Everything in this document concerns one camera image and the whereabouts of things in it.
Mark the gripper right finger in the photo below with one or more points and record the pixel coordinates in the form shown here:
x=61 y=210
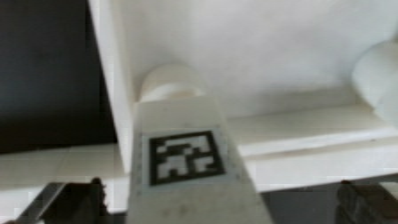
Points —
x=367 y=204

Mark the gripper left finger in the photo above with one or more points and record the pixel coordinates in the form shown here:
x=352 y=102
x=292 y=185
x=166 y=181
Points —
x=68 y=204

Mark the white table leg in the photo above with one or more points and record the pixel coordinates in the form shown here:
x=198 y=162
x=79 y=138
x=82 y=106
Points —
x=191 y=186

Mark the white square table top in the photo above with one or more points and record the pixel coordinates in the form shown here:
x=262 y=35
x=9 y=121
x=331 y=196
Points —
x=272 y=49

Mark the white U-shaped obstacle fence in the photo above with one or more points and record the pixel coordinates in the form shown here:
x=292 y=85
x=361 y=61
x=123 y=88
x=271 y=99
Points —
x=295 y=176

